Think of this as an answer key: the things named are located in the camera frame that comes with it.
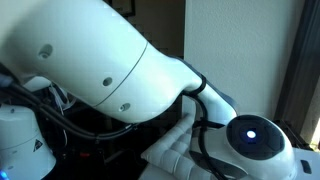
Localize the black electronics box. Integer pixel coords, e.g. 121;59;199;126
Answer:
54;148;108;180

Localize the white tufted seat cushion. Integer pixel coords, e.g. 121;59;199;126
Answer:
140;112;214;180

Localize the dark window frame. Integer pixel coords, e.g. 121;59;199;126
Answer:
273;0;320;151

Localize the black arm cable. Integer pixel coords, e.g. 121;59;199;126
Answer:
0;71;228;180

